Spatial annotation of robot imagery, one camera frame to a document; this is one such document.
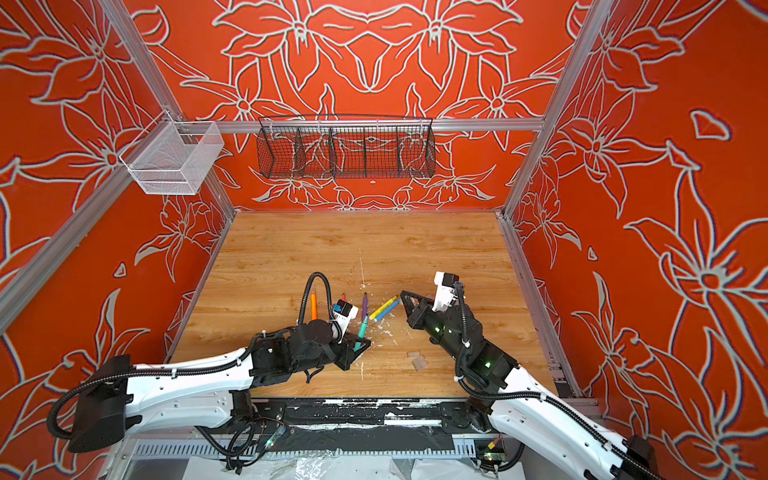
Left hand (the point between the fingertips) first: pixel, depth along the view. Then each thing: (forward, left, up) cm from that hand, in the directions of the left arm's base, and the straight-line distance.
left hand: (370, 342), depth 72 cm
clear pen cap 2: (+2, -12, -14) cm, 18 cm away
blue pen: (+15, -4, -13) cm, 20 cm away
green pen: (+1, +2, +2) cm, 3 cm away
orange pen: (+15, +20, -13) cm, 28 cm away
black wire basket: (+61, +13, +16) cm, 64 cm away
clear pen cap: (0, -13, -13) cm, 19 cm away
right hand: (+8, -6, +9) cm, 14 cm away
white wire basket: (+49, +66, +18) cm, 84 cm away
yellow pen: (+14, 0, -13) cm, 19 cm away
